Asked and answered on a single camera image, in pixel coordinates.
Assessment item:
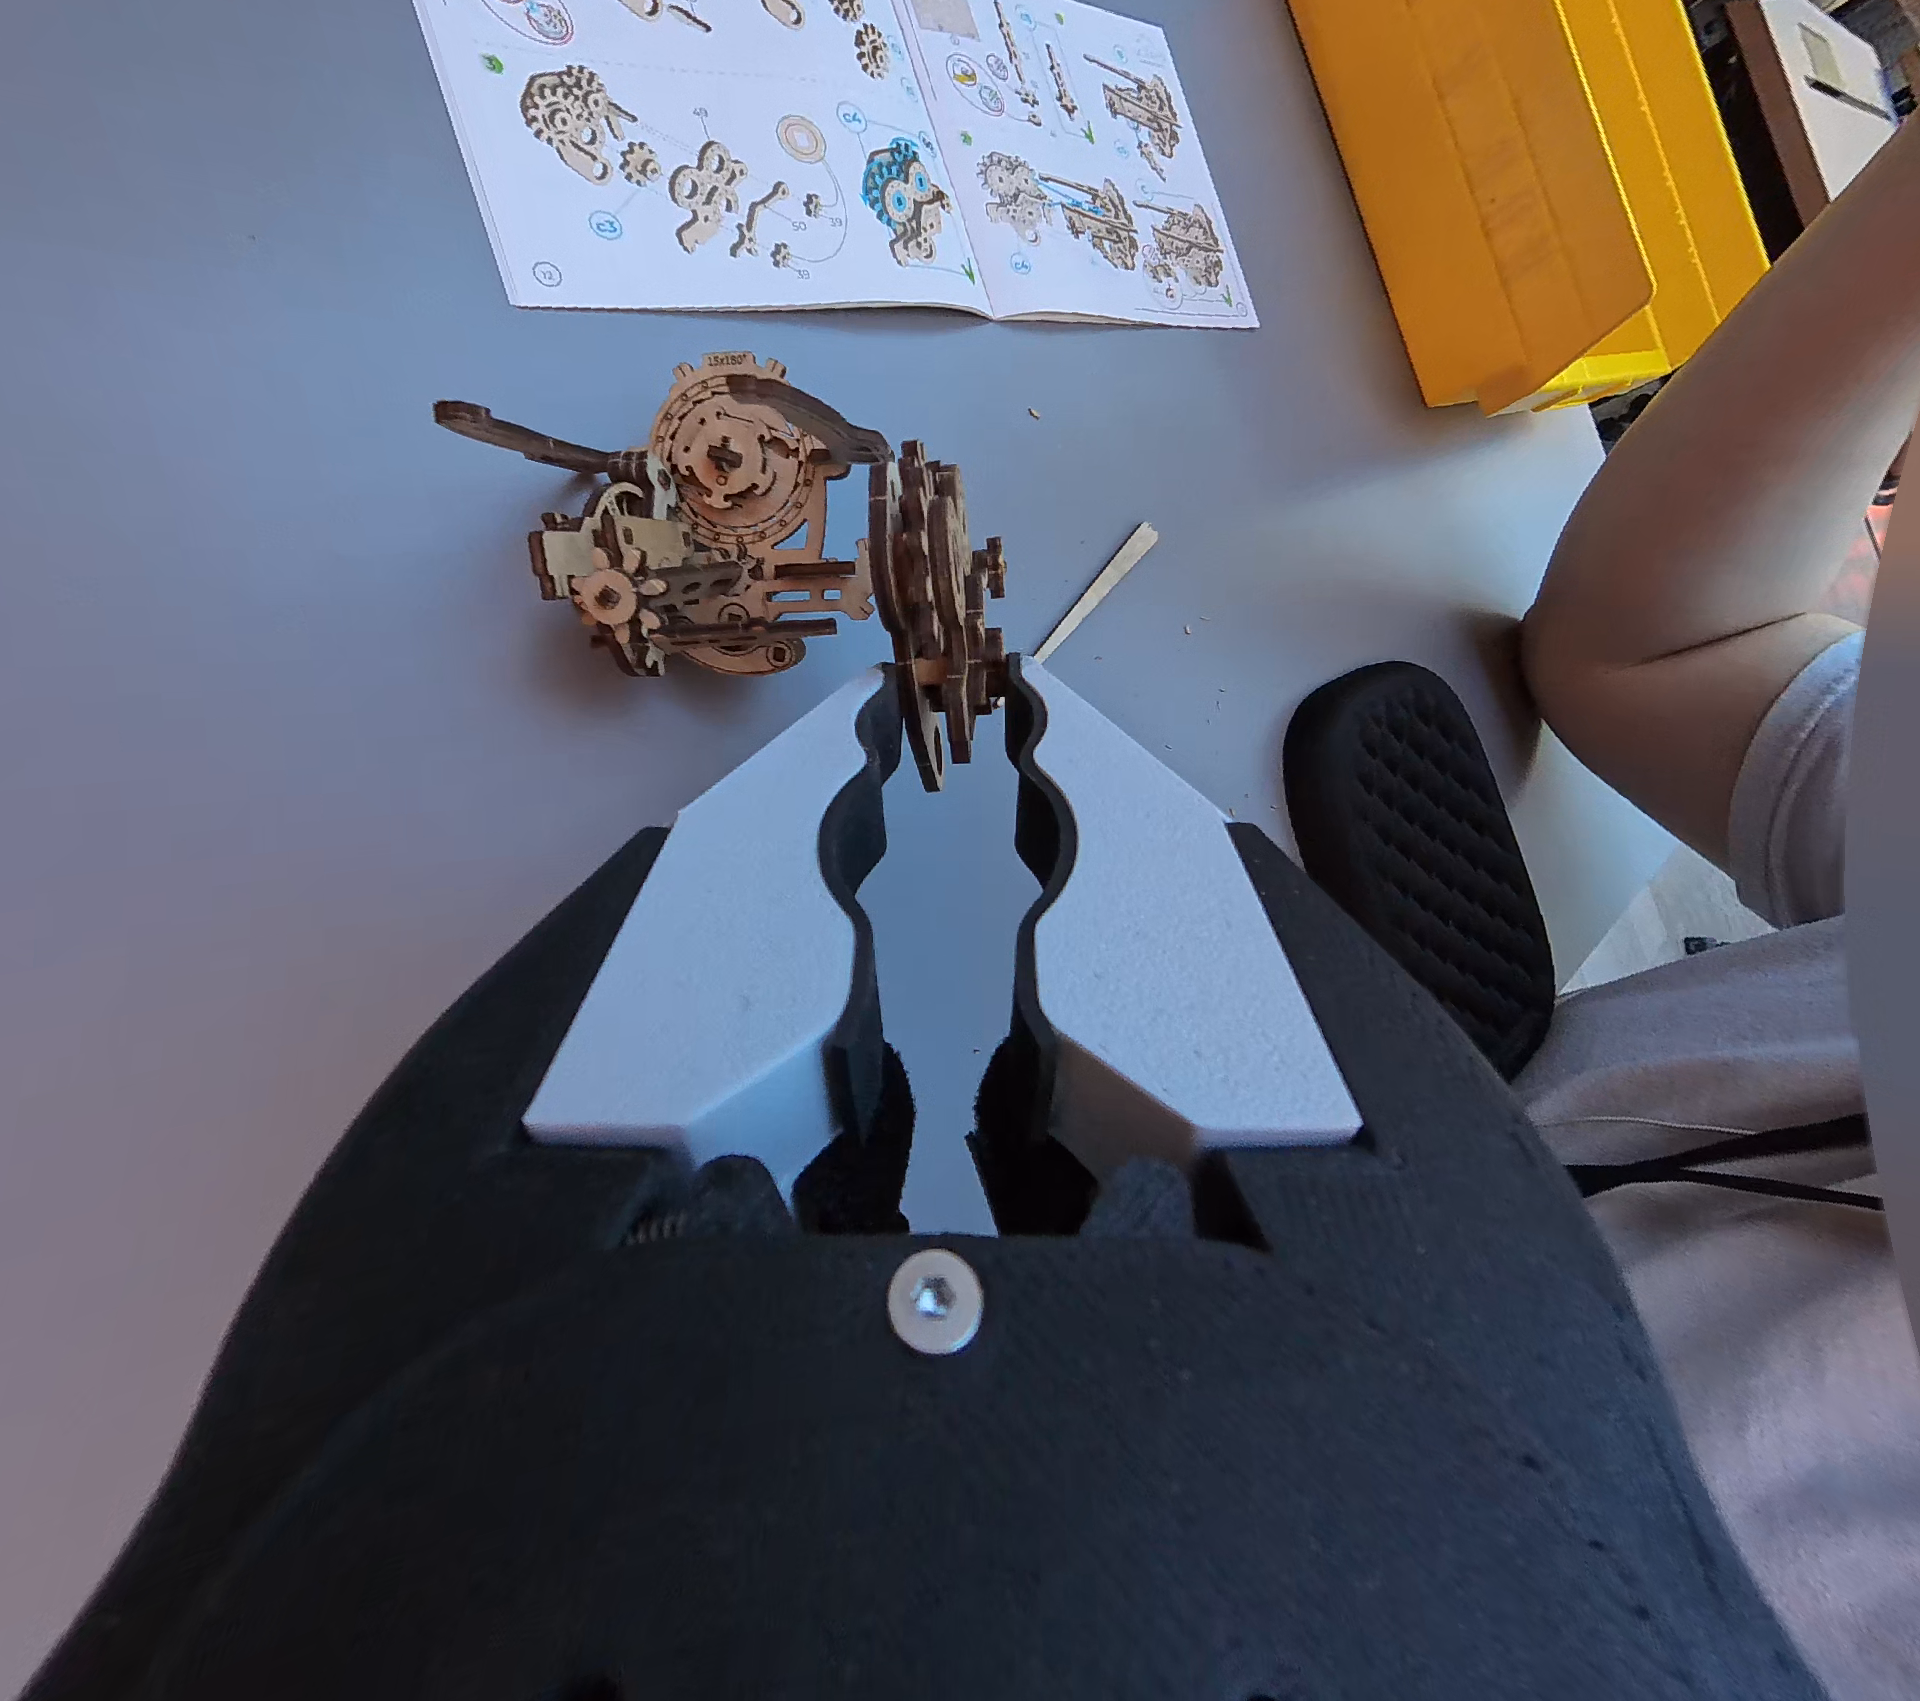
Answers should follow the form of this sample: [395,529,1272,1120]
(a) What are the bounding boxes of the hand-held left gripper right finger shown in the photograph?
[978,655,1371,1159]

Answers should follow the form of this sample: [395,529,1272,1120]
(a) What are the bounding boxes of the person's right forearm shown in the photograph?
[1520,122,1920,865]

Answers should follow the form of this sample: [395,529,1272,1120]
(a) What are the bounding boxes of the black drawstring cord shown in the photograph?
[1565,1113,1883,1210]

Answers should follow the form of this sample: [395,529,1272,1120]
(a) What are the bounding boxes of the assembly instruction booklet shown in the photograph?
[343,0,1257,329]

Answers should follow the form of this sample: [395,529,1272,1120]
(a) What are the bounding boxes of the wooden gear assembly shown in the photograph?
[862,439,1010,793]

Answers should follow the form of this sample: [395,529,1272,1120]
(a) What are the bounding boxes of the thin wooden strip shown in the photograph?
[1035,524,1160,660]

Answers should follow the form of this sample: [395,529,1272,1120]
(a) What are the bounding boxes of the person's grey pants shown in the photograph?
[1511,913,1883,1701]

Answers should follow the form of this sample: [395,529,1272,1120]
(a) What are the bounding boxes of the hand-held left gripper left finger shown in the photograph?
[521,662,905,1166]

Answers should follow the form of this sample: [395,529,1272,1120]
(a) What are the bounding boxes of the wooden mechanical model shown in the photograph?
[434,346,894,682]

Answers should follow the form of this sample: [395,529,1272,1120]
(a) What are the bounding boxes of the yellow plastic bin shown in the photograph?
[1267,0,1772,412]

